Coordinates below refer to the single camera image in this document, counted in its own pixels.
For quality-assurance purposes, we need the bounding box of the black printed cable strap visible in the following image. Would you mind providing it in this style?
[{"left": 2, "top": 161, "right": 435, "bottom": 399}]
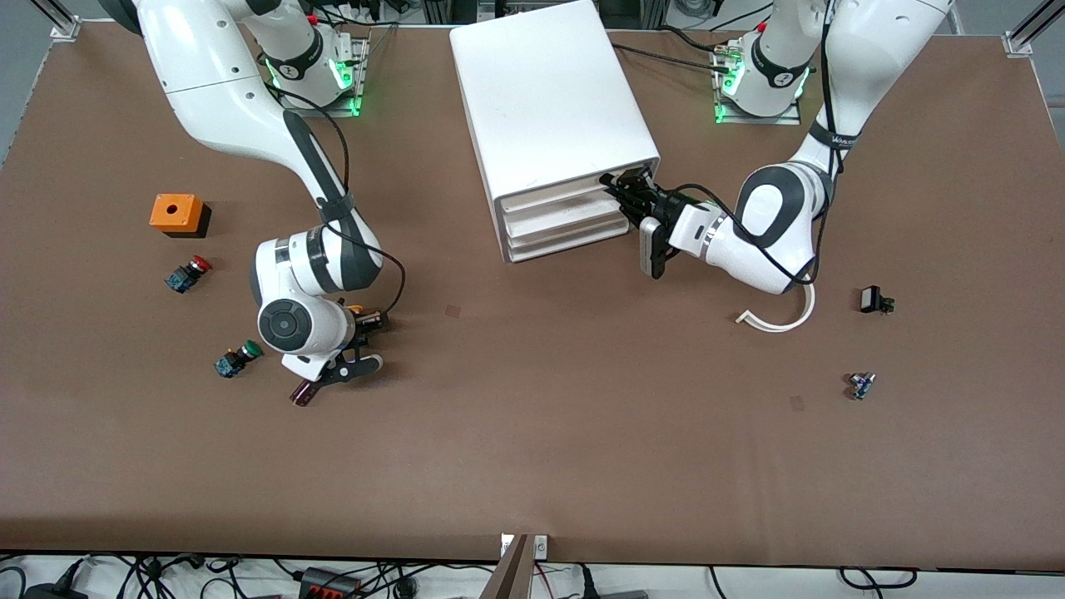
[{"left": 810, "top": 123, "right": 864, "bottom": 157}]

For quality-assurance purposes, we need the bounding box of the black floor cable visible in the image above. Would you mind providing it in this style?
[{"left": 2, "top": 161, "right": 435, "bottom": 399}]
[{"left": 836, "top": 566, "right": 918, "bottom": 592}]

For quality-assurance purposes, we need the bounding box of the aluminium frame post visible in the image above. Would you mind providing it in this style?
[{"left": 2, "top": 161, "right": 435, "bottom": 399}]
[
  {"left": 29, "top": 0, "right": 82, "bottom": 41},
  {"left": 1003, "top": 0, "right": 1065, "bottom": 57}
]

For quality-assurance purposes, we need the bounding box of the black power strip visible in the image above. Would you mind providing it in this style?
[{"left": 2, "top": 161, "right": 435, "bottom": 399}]
[{"left": 298, "top": 566, "right": 363, "bottom": 599}]

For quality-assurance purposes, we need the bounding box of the white curved plastic clip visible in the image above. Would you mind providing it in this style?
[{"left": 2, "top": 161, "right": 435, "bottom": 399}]
[{"left": 736, "top": 279, "right": 816, "bottom": 334}]

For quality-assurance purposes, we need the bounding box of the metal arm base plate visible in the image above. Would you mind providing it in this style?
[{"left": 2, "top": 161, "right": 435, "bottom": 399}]
[
  {"left": 275, "top": 29, "right": 371, "bottom": 117},
  {"left": 714, "top": 42, "right": 804, "bottom": 126}
]

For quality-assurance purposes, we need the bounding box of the red push button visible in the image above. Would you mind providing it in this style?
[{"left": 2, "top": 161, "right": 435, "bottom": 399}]
[{"left": 165, "top": 256, "right": 212, "bottom": 294}]

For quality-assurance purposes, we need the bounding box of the white drawer cabinet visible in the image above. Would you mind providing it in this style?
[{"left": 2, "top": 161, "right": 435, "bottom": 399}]
[{"left": 449, "top": 0, "right": 662, "bottom": 264}]

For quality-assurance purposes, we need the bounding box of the orange button box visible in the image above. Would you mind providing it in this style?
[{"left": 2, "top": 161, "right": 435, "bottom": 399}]
[{"left": 150, "top": 194, "right": 211, "bottom": 240}]

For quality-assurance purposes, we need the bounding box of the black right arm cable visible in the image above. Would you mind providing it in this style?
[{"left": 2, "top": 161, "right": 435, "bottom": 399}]
[{"left": 283, "top": 87, "right": 407, "bottom": 317}]

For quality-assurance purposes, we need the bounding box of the brown slanted beam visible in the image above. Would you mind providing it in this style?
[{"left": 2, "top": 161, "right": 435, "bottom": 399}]
[{"left": 478, "top": 534, "right": 535, "bottom": 599}]

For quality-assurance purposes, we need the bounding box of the green push button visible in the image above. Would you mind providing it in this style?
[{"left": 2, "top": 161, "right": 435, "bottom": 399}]
[{"left": 215, "top": 339, "right": 264, "bottom": 379}]

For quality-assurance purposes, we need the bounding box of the black table cable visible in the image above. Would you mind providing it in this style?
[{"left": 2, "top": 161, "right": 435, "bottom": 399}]
[{"left": 612, "top": 42, "right": 723, "bottom": 72}]

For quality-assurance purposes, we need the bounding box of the white plastic drawer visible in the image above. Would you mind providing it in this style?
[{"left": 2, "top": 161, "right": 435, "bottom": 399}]
[
  {"left": 508, "top": 225, "right": 633, "bottom": 264},
  {"left": 503, "top": 206, "right": 630, "bottom": 242},
  {"left": 497, "top": 177, "right": 627, "bottom": 219}
]

